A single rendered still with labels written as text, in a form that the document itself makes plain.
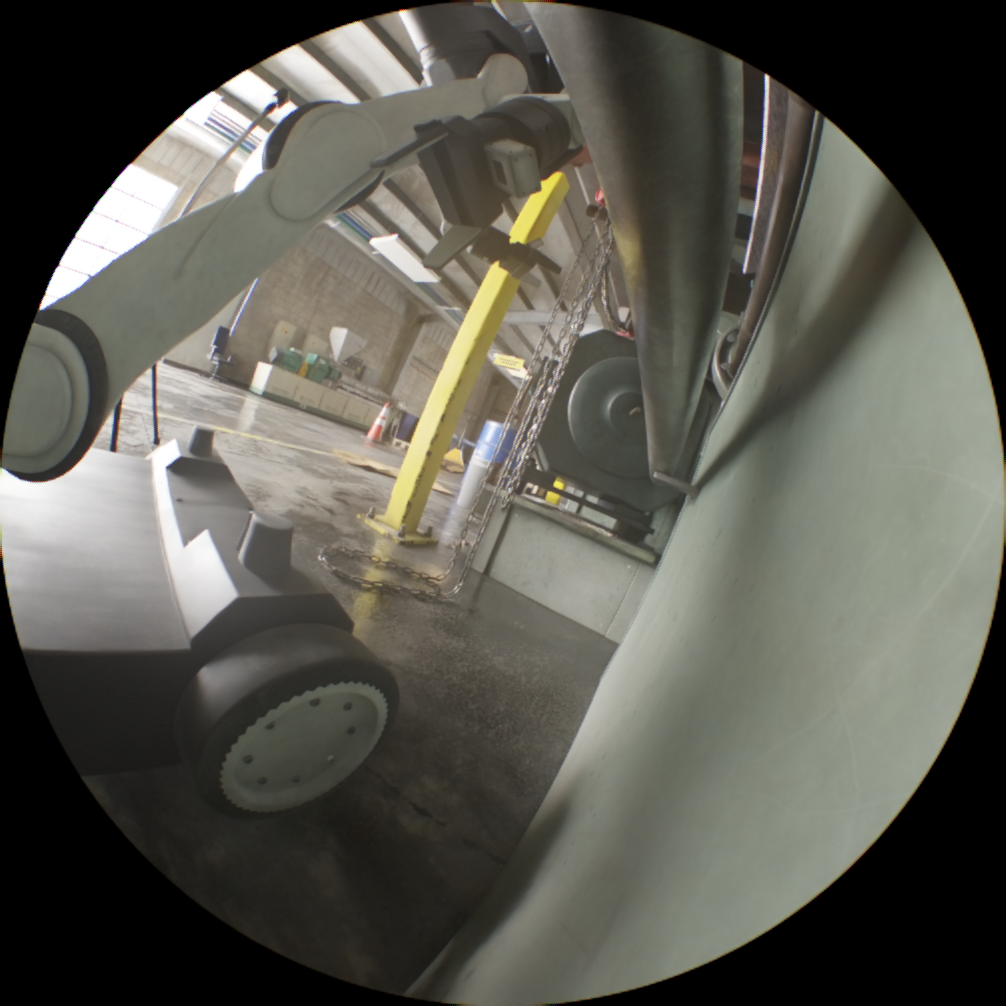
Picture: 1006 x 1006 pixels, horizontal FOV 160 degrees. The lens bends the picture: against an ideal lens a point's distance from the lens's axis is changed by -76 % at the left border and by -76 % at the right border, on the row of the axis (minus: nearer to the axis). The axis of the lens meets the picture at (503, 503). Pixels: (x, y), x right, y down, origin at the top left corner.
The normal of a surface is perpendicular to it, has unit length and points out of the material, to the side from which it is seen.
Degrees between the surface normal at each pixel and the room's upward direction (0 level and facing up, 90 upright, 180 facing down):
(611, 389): 88
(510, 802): 0
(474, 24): 111
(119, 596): 0
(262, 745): 90
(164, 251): 90
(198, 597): 45
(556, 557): 90
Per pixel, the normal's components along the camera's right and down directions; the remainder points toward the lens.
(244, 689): 0.04, -0.80
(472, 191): -0.51, 0.85
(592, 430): -0.18, 0.09
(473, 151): 0.83, 0.47
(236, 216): 0.54, 0.71
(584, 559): -0.40, -0.08
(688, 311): 0.04, 0.99
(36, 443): 0.80, 0.36
